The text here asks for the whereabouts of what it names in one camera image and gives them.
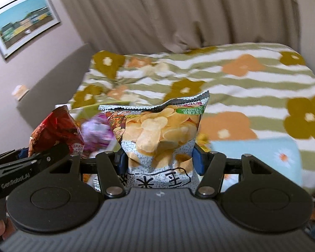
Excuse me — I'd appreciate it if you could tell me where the small cream box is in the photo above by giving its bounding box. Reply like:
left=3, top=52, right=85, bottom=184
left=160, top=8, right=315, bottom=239
left=12, top=85, right=29, bottom=101

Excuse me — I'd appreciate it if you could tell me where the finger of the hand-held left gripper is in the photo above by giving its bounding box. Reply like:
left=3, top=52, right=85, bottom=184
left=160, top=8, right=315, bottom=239
left=28, top=144, right=70, bottom=172
left=0, top=148, right=30, bottom=166

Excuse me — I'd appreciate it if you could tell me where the green striped floral blanket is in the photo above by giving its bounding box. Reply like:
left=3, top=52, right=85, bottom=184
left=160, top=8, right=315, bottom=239
left=68, top=42, right=315, bottom=197

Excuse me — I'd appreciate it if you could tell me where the beige curtain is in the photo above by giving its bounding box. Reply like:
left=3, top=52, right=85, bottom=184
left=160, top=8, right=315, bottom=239
left=52, top=0, right=301, bottom=55

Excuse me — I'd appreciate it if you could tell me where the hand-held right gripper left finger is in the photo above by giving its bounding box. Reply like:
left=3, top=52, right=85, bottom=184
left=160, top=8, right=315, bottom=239
left=50, top=151, right=126, bottom=198

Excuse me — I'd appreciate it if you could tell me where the light blue daisy cloth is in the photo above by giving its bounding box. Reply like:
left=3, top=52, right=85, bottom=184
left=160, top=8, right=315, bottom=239
left=210, top=136, right=303, bottom=189

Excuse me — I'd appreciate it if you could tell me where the purple snack packet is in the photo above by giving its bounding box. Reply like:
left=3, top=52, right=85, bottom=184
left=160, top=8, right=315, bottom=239
left=80, top=112, right=116, bottom=154

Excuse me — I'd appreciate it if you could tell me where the red snack packet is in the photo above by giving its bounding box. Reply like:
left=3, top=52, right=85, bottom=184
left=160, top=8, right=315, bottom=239
left=29, top=105, right=83, bottom=158

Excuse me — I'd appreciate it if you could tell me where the potato chips packet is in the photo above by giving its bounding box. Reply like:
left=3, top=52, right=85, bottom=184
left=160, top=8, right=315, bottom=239
left=98, top=90, right=210, bottom=189

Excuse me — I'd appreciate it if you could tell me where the grey headboard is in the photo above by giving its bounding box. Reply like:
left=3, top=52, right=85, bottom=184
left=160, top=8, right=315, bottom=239
left=17, top=43, right=93, bottom=137

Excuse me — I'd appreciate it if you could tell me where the framed wall picture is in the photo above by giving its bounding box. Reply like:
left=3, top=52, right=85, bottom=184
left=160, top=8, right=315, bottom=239
left=0, top=0, right=61, bottom=59

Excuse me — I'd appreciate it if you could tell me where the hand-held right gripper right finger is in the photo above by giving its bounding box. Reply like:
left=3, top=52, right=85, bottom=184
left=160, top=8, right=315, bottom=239
left=194, top=144, right=272, bottom=198

